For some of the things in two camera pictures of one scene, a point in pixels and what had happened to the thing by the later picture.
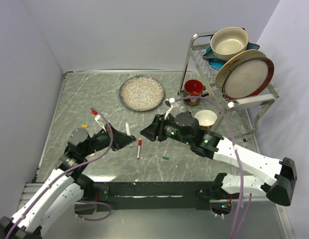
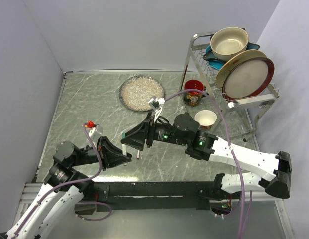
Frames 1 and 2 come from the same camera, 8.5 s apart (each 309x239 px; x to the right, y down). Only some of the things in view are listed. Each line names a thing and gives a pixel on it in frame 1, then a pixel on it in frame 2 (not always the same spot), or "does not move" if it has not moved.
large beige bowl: (227, 42) does not move
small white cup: (206, 118) does not move
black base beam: (155, 196) does not move
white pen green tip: (128, 131) to (124, 150)
